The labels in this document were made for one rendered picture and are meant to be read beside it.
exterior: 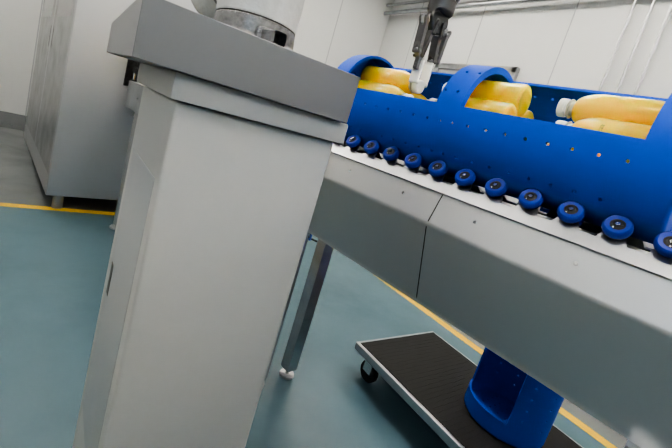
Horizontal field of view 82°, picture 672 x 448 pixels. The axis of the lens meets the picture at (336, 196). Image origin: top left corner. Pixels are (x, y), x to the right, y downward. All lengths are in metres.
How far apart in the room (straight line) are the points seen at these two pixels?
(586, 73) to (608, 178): 4.02
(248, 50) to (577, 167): 0.60
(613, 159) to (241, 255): 0.66
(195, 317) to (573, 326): 0.67
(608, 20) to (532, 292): 4.28
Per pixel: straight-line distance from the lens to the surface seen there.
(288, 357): 1.63
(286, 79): 0.65
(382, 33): 6.96
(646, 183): 0.79
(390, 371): 1.65
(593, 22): 5.00
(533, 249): 0.83
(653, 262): 0.81
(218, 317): 0.78
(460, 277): 0.91
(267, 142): 0.68
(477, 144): 0.89
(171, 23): 0.60
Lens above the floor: 0.99
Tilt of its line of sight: 10 degrees down
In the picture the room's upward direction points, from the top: 17 degrees clockwise
